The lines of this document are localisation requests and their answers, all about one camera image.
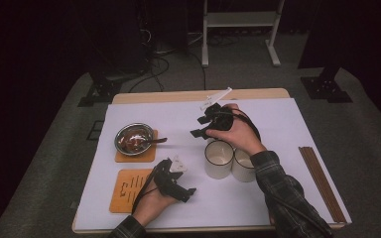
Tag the steel bowl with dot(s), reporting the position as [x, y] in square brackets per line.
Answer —
[149, 132]

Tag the bundle of brown chopsticks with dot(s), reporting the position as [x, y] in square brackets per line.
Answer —
[322, 185]

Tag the white table mat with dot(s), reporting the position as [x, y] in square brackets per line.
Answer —
[165, 112]

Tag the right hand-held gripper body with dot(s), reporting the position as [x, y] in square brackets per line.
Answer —
[221, 119]

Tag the black floor frame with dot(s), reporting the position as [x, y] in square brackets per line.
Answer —
[95, 131]

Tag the cream ribbed mug black rim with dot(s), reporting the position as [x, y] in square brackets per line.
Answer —
[243, 168]
[218, 158]

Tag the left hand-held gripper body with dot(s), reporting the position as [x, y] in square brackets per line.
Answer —
[165, 178]

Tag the reddish brown wooden spoon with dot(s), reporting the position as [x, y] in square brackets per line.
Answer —
[158, 140]

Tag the person's right hand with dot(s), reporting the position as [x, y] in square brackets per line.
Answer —
[241, 137]

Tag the black stand base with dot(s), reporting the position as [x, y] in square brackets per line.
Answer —
[325, 89]
[101, 89]

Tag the person's left hand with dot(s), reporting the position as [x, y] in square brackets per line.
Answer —
[152, 208]

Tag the white metal stand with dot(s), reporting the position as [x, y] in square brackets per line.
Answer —
[241, 19]

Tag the square wooden coaster cutout pattern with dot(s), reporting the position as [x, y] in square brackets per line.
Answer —
[135, 158]
[119, 201]

